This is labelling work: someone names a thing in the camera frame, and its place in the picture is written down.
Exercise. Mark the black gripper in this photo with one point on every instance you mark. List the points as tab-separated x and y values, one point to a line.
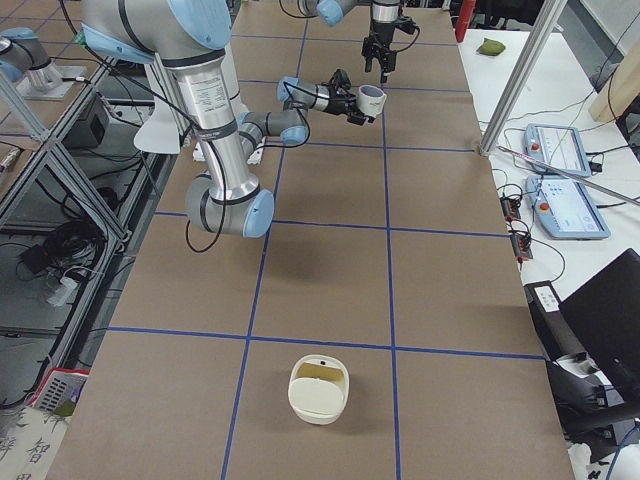
338	104
378	33

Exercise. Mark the white ribbed mug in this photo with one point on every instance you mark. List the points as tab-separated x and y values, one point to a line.
370	100

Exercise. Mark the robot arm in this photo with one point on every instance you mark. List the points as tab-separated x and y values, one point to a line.
385	18
190	40

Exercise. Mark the green bean bag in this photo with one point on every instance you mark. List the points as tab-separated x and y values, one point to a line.
490	47

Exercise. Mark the far orange terminal block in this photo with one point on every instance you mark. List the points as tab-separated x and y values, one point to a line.
510	208

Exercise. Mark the orange terminal block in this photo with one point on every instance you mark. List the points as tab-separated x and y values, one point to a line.
521	244
510	208

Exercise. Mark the far teach pendant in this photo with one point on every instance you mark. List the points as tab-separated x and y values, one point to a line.
558	146

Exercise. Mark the teach pendant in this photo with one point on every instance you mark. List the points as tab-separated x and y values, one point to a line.
558	146
564	209

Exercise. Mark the near orange terminal block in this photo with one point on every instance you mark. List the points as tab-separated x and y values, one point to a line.
521	244

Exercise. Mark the near teach pendant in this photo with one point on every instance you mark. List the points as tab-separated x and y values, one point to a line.
564	209

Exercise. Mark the cream lidded bin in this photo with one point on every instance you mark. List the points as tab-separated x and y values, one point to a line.
318	389

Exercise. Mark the black laptop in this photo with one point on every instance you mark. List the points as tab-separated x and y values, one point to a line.
603	314

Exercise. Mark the white plastic basket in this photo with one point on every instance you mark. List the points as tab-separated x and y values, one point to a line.
58	386

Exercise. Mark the aluminium frame post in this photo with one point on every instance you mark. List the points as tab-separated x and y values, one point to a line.
536	40

